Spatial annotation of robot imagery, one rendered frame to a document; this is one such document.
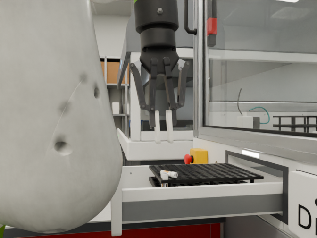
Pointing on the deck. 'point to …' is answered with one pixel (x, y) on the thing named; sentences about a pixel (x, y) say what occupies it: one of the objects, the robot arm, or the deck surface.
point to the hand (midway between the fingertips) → (163, 127)
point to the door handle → (187, 19)
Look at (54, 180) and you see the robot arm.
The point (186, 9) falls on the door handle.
